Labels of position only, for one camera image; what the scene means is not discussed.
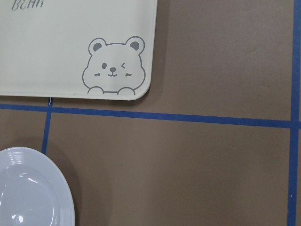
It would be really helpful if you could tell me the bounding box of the white round plate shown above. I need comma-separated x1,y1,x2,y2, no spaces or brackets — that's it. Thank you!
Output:
0,147,75,226

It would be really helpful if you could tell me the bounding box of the cream bear tray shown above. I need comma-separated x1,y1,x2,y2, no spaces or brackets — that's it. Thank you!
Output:
0,0,158,100

